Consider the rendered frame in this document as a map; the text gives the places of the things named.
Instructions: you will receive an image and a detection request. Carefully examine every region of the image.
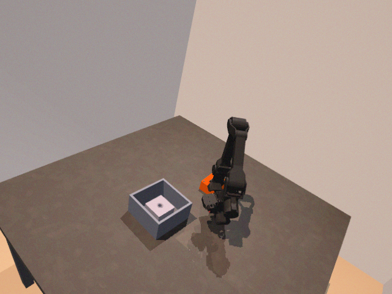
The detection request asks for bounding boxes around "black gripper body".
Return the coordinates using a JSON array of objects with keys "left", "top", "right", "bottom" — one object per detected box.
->
[{"left": 207, "top": 183, "right": 230, "bottom": 225}]

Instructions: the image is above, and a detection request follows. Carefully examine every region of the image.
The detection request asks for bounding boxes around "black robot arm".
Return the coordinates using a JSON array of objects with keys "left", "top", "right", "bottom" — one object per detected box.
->
[{"left": 202, "top": 117, "right": 250, "bottom": 219}]

